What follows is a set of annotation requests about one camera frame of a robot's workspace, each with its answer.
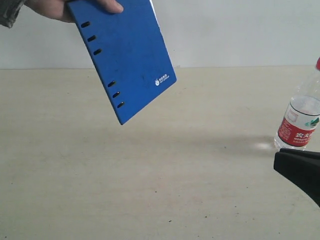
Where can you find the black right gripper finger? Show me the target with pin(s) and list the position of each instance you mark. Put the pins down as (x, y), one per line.
(302, 168)

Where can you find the clear water bottle red label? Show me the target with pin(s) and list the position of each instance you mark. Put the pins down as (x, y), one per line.
(302, 115)

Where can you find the person's open hand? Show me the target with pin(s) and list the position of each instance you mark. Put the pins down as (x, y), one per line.
(57, 9)

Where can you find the blue ring binder notebook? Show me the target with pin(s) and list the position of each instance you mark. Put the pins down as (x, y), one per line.
(128, 52)

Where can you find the grey sleeved forearm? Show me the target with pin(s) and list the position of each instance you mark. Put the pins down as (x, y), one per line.
(9, 10)

